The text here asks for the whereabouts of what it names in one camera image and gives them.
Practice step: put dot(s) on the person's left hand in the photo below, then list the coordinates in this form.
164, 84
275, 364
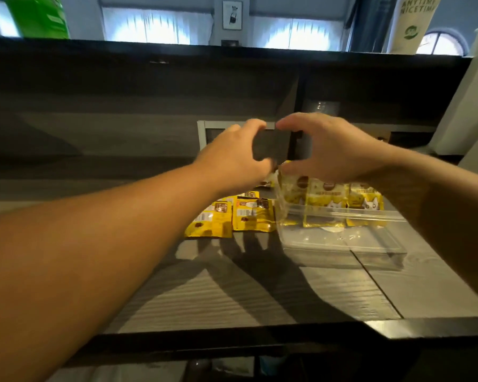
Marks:
231, 163

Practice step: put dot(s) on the person's right hand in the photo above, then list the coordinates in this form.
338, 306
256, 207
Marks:
342, 155

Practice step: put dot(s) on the row of packets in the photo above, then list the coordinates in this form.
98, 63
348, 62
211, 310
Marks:
326, 194

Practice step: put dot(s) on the pile of yellow sachets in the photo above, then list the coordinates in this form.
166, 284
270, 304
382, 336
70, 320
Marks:
251, 214

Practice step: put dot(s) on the clear plastic container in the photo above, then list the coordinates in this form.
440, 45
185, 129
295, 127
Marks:
342, 242

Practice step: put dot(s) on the person's left forearm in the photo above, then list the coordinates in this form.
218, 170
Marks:
83, 266

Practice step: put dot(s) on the person's right forearm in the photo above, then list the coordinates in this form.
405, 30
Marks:
454, 218

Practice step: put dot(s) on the wrapped stack of clear cups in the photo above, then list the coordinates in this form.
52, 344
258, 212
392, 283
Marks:
322, 107

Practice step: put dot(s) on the dark curtain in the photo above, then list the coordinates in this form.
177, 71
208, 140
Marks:
372, 23

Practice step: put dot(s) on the white banner with green logo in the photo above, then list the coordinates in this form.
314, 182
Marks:
412, 31

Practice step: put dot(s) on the arched paned window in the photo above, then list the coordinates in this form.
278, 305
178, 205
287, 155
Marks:
442, 43

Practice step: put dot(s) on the white paper packet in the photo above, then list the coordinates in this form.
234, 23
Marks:
235, 366

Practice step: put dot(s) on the white angled bracket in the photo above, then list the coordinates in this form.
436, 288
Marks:
201, 133

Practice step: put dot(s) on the dark portrait picture frame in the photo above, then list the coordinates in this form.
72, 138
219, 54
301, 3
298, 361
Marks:
230, 43

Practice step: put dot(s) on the light picture frame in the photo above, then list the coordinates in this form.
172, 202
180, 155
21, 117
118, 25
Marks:
232, 15

